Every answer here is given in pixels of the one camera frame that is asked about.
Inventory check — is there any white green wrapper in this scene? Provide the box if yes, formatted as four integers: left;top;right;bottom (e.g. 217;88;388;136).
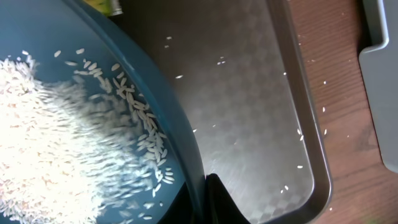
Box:
84;0;123;17

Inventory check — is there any dark blue plate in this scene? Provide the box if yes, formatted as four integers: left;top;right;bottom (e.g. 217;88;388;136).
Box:
1;1;205;222

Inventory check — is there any pile of white rice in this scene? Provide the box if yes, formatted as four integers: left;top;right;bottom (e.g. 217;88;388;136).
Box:
1;52;174;223

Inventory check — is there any brown serving tray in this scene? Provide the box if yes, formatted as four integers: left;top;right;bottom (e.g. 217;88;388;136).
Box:
116;0;332;223

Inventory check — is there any grey dishwasher rack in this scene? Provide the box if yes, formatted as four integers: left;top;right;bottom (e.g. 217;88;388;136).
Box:
359;0;397;173

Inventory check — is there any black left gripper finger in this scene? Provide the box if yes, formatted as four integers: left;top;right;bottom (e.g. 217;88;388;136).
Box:
205;174;249;224

